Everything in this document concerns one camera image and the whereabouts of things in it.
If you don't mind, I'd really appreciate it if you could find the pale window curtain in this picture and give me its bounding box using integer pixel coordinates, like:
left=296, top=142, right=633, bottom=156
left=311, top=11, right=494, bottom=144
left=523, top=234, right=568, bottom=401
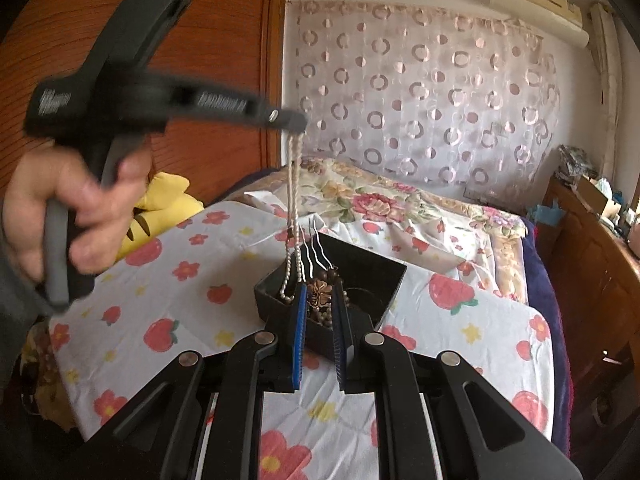
left=587, top=2, right=623, bottom=181

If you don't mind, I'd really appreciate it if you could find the silver hair comb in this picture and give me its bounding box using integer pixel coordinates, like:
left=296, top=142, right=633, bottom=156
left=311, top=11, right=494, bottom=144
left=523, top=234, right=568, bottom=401
left=297, top=215, right=333, bottom=281

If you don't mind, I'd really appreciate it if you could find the cardboard tissue box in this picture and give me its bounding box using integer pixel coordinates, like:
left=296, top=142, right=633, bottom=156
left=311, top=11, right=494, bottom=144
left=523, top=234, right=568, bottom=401
left=575, top=176, right=623, bottom=218

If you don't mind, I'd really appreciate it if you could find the circle patterned sheer curtain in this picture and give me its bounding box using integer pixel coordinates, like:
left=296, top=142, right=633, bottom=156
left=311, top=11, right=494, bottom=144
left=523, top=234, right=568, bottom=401
left=290, top=0, right=561, bottom=196

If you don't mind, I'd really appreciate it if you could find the wall air conditioner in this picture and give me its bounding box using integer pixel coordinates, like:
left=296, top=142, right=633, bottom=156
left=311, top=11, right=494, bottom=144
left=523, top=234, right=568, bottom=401
left=490, top=0, right=591, bottom=48

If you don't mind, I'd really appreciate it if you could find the dark blue blanket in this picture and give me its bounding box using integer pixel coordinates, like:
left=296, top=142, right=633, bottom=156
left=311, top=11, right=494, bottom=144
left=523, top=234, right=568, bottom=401
left=520, top=215, right=571, bottom=456

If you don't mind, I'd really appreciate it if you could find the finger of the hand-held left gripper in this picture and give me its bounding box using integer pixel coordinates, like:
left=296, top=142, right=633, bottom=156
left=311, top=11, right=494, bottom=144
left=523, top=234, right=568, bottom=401
left=80, top=0, right=223, bottom=83
left=165, top=84, right=308, bottom=137

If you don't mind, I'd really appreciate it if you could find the blue plastic bag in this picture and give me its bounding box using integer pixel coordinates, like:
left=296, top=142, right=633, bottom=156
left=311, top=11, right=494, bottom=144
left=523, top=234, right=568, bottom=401
left=530, top=200, right=566, bottom=226

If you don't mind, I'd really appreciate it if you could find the wooden cabinet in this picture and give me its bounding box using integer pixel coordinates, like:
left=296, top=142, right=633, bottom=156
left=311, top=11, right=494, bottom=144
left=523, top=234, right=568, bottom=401
left=542, top=175, right=640, bottom=426

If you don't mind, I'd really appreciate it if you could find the black cardboard box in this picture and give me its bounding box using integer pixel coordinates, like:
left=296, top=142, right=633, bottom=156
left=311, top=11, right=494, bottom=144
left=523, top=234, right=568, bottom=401
left=253, top=231, right=408, bottom=361

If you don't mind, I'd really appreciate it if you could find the floral quilt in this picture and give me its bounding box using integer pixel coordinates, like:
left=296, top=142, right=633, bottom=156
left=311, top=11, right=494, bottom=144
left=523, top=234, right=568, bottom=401
left=235, top=156, right=531, bottom=306

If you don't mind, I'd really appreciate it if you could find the wooden wardrobe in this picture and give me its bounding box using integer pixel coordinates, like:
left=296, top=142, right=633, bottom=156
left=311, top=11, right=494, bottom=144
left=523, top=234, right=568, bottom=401
left=0, top=0, right=286, bottom=201

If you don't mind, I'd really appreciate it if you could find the yellow plush toy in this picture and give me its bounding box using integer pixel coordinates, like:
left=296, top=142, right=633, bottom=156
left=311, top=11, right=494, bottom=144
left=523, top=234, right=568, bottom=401
left=117, top=170, right=205, bottom=263

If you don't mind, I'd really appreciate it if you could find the person's left hand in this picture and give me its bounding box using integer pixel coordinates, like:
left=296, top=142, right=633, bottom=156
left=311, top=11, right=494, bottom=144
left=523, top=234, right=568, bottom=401
left=2, top=135, right=156, bottom=286

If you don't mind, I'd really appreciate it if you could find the brown flower ornament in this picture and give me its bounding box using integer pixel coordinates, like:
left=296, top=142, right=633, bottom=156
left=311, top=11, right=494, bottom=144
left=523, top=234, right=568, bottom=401
left=306, top=281, right=333, bottom=311

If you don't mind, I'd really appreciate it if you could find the dark wooden bead bracelet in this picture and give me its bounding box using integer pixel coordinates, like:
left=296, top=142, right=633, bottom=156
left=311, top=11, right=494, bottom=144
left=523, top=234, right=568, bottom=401
left=306, top=267, right=361, bottom=331

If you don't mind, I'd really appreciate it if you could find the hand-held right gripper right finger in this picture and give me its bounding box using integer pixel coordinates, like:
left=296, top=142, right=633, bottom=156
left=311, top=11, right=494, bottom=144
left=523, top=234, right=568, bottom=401
left=331, top=280, right=586, bottom=480

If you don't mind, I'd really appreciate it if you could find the stack of papers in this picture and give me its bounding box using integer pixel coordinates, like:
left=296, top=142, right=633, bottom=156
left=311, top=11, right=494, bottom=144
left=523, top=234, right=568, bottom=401
left=557, top=144, right=596, bottom=178

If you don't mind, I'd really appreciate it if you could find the strawberry print bed sheet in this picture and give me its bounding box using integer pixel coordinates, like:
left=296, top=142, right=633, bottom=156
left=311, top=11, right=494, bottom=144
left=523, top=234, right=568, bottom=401
left=47, top=200, right=556, bottom=480

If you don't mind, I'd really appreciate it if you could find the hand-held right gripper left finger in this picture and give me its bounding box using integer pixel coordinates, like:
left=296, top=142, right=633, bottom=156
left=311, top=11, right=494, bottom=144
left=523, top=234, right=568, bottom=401
left=75, top=282, right=309, bottom=480

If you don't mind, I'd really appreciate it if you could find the pearl necklace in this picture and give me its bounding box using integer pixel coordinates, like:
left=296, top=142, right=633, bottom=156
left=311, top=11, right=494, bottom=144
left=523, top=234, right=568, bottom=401
left=279, top=132, right=307, bottom=306

